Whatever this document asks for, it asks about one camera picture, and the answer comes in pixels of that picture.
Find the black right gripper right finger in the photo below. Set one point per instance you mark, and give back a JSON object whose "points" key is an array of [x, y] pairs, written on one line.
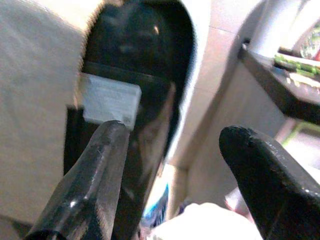
{"points": [[272, 190]]}

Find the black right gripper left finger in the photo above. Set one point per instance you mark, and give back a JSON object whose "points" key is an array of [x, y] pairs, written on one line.
{"points": [[87, 190]]}

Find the white washing machine dark door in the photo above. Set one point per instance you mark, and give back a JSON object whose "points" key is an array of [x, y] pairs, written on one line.
{"points": [[140, 50]]}

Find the blue plastic bag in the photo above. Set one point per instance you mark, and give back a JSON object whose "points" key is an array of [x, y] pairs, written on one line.
{"points": [[158, 207]]}

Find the white garment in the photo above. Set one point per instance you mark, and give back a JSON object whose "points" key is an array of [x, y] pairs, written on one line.
{"points": [[200, 222]]}

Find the white label sticker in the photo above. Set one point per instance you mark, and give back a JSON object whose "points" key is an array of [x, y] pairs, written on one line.
{"points": [[110, 100]]}

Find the black shelf board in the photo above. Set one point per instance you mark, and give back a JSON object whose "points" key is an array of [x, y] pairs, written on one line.
{"points": [[282, 87]]}

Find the beige cloth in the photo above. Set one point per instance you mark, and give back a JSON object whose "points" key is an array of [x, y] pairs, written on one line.
{"points": [[32, 100]]}

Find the green packet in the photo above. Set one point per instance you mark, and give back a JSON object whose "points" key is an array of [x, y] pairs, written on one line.
{"points": [[297, 65]]}

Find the white round pipe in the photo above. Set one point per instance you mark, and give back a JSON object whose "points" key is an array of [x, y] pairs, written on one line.
{"points": [[270, 22]]}

